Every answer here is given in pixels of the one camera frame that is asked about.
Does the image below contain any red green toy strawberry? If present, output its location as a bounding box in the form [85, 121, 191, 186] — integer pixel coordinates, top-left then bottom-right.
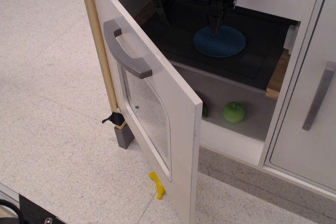
[202, 103, 208, 119]

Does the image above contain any wooden kitchen leg post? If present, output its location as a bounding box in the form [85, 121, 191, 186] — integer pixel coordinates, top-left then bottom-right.
[84, 0, 134, 149]

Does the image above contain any blue round plate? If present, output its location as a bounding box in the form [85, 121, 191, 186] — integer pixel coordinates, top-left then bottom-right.
[193, 25, 246, 58]

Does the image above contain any white cupboard door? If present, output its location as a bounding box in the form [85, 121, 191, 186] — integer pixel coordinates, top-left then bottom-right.
[267, 0, 335, 193]

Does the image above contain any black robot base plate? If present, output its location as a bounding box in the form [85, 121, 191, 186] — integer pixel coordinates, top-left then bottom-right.
[19, 194, 65, 224]

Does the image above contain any white oven door with window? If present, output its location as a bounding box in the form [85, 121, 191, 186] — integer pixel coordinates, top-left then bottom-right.
[94, 0, 202, 223]

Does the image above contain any green toy apple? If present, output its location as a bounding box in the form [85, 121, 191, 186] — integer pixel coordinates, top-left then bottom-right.
[222, 102, 246, 123]

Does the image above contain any black cable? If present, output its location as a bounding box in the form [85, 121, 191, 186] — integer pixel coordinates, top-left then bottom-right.
[0, 198, 27, 224]

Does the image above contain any grey cupboard door handle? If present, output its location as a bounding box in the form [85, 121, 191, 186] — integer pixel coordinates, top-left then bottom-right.
[302, 61, 335, 131]

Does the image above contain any yellow toy banana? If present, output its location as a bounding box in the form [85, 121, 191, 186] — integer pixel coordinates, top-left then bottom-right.
[149, 172, 165, 199]

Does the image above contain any black clamp lever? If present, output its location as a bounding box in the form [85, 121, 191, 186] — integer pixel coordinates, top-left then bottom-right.
[102, 112, 124, 126]

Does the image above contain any white toy kitchen cabinet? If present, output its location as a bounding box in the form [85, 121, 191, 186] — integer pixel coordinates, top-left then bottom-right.
[120, 0, 335, 199]

